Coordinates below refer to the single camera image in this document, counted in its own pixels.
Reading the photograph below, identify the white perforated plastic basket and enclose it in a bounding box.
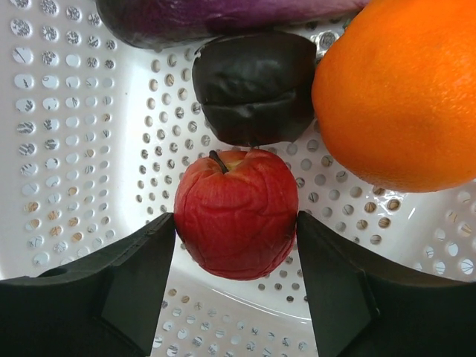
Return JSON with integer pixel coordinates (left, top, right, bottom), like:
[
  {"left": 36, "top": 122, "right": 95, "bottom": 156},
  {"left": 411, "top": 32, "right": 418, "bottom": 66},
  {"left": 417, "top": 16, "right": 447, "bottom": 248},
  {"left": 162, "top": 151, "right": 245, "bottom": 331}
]
[{"left": 1, "top": 1, "right": 475, "bottom": 356}]

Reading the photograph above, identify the orange fruit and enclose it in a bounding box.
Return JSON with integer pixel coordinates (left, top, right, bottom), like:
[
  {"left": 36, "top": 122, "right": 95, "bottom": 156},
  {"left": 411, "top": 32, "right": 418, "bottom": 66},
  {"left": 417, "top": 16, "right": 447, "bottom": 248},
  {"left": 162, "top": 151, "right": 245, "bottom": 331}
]
[{"left": 312, "top": 1, "right": 475, "bottom": 193}]

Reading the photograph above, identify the dark purple fruit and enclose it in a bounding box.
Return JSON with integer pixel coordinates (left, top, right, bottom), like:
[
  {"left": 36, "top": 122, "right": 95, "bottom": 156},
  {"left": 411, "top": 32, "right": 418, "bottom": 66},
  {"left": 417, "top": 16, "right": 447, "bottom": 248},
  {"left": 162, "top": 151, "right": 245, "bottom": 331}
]
[{"left": 192, "top": 31, "right": 317, "bottom": 147}]

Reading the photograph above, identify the purple eggplant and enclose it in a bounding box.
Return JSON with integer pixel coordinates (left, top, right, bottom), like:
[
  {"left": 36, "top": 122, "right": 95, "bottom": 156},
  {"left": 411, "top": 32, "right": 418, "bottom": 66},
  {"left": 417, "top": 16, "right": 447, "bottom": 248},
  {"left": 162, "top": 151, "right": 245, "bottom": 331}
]
[{"left": 95, "top": 0, "right": 368, "bottom": 50}]

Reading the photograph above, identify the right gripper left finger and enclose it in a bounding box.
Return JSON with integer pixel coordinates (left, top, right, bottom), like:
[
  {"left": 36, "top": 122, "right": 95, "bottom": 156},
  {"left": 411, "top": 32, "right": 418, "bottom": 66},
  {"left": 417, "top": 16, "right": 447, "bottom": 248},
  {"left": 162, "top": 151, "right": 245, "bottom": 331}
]
[{"left": 1, "top": 213, "right": 176, "bottom": 356}]

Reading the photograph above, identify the red apple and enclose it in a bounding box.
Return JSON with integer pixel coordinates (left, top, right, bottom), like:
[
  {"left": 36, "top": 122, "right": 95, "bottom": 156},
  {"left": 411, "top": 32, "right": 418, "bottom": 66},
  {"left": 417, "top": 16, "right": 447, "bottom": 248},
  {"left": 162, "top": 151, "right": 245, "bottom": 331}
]
[{"left": 173, "top": 149, "right": 299, "bottom": 280}]

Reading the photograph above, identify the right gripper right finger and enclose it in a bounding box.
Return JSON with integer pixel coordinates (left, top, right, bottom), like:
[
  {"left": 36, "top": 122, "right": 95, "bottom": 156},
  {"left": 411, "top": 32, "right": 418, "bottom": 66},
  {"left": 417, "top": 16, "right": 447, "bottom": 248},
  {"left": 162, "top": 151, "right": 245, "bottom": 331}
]
[{"left": 297, "top": 211, "right": 475, "bottom": 356}]

